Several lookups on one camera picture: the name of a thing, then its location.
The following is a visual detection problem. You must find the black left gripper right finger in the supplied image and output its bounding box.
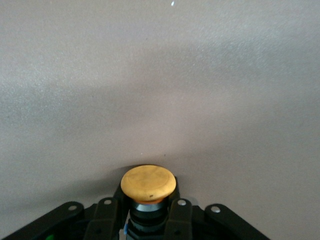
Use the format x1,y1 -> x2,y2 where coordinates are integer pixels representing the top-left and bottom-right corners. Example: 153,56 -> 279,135
162,176 -> 271,240

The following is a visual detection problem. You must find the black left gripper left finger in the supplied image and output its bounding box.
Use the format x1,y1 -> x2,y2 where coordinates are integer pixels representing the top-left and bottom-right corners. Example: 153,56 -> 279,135
0,186 -> 131,240

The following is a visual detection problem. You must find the orange capped black push button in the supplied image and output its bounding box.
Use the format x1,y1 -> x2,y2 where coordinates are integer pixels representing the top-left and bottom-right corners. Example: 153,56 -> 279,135
120,164 -> 177,240

